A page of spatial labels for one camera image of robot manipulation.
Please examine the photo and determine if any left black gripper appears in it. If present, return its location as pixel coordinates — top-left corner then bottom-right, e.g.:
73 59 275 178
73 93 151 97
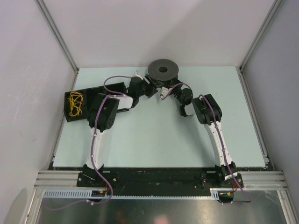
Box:
137 74 163 98

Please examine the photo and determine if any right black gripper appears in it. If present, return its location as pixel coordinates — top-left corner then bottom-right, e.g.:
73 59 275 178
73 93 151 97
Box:
168 76 185 105

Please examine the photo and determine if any dark grey perforated spool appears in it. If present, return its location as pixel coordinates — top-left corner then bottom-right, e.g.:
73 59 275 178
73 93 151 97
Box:
147 59 179 84

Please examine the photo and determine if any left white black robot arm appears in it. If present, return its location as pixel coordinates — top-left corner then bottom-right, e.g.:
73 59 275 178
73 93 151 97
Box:
82 75 163 187

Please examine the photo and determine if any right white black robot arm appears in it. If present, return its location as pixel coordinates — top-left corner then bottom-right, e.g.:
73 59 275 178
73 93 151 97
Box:
160 83 238 187

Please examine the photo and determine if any black compartment tray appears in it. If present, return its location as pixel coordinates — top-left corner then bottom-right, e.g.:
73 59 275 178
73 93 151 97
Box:
64 81 129 123

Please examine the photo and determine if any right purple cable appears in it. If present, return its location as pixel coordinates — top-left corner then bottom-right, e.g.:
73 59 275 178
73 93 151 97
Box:
168 83 252 203

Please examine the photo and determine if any purple cable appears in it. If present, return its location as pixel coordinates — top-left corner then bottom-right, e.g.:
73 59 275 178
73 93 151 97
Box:
168 83 252 203
43 76 135 210

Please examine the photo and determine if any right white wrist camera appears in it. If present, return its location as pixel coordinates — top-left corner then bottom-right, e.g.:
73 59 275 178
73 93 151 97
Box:
160 87 173 100

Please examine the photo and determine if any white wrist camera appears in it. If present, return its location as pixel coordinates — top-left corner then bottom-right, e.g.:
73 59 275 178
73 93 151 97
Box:
133 70 143 80
160 87 173 100

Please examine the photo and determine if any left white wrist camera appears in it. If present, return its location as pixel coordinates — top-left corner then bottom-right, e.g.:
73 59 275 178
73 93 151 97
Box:
133 70 143 80

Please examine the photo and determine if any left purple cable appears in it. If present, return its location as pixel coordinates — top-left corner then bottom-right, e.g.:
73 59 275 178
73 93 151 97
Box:
43 76 135 210

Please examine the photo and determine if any yellow wire bundle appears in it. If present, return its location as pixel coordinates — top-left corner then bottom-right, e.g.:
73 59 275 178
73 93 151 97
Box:
67 91 85 117

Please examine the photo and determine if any aluminium frame rail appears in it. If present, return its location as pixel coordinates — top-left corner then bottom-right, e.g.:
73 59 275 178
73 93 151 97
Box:
34 170 288 190

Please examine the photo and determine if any grey slotted cable duct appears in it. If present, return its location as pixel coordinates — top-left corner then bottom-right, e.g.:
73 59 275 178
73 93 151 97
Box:
43 189 234 200

